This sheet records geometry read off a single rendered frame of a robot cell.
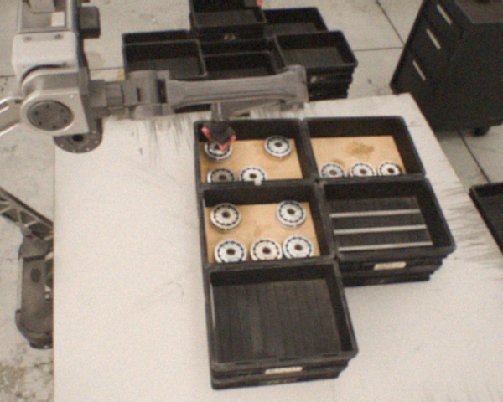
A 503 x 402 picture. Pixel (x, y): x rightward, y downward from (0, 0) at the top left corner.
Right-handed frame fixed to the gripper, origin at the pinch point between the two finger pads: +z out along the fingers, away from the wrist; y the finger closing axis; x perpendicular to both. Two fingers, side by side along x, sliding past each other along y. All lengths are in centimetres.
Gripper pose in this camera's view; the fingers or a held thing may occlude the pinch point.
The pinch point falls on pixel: (218, 145)
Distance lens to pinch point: 181.9
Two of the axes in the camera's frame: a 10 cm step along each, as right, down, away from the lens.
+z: -0.7, 5.7, 8.2
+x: -7.2, 5.4, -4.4
